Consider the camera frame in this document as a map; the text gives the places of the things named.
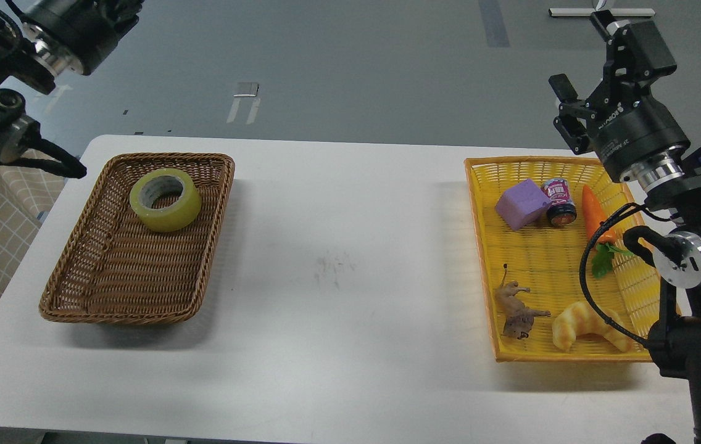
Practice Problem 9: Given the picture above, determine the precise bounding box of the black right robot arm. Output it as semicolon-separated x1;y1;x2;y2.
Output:
550;9;701;443

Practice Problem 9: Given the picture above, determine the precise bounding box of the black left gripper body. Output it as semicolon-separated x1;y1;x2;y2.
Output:
20;1;144;78

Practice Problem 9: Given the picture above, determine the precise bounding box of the brown toy animal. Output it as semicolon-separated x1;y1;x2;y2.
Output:
494;263;552;340

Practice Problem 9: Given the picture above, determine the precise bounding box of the brown wicker basket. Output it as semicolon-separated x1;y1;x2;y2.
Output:
38;152;235;325

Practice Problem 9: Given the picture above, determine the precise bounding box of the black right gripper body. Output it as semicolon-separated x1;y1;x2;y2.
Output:
588;94;690;183

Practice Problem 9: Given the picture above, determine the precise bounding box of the small pink can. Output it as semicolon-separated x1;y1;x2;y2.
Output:
541;178;577;228

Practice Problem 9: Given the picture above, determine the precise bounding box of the yellow tape roll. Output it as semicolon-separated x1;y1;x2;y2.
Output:
128;168;202;232

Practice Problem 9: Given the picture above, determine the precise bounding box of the orange toy carrot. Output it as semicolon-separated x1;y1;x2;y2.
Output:
582;185;634;279

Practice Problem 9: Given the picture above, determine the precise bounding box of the yellow plastic basket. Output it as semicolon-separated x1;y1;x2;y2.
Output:
465;155;650;363

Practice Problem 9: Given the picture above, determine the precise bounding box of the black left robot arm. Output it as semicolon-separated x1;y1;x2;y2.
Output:
0;1;144;179

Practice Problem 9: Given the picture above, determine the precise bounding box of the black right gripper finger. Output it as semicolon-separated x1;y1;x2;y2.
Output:
549;74;601;155
589;9;677;101

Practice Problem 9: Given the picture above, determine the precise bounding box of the white stand base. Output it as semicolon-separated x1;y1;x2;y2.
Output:
548;0;657;19

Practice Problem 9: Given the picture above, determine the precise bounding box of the toy croissant bread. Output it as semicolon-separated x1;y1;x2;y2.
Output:
552;301;634;352

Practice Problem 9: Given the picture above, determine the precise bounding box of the purple foam block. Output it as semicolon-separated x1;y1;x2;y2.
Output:
494;179;550;231

